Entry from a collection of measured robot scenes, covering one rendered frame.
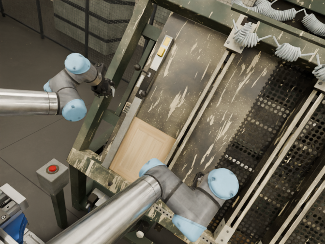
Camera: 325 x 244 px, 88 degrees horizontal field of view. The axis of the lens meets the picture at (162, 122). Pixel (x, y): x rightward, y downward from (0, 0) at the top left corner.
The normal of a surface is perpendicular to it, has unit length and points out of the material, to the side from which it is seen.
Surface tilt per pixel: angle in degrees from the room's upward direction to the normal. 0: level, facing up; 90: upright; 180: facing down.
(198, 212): 27
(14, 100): 48
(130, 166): 60
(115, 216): 17
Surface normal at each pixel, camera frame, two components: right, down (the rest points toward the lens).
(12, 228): 0.30, -0.73
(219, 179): 0.07, -0.43
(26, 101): 0.72, -0.04
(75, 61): -0.10, -0.16
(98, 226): 0.37, -0.82
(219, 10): -0.20, 0.05
